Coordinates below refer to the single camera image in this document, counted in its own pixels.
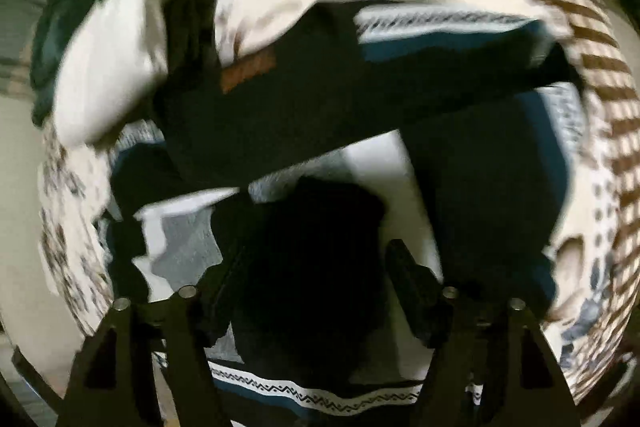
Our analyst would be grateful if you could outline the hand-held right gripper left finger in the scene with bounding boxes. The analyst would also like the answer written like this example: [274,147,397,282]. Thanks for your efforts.
[55,234,252,427]

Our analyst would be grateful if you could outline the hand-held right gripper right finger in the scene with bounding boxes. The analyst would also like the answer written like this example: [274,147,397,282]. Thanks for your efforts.
[387,238,581,427]

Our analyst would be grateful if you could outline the patterned knit sweater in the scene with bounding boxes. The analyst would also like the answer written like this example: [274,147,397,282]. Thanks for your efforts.
[100,2,591,423]

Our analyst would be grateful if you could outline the black pants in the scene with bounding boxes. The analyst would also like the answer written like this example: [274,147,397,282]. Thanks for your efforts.
[150,0,586,188]

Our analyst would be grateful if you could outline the white fluffy cloth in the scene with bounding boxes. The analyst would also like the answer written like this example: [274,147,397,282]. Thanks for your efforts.
[52,0,176,148]

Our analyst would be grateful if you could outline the plaid cloth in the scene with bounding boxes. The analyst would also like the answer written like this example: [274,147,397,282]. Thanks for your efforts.
[0,0,56,98]

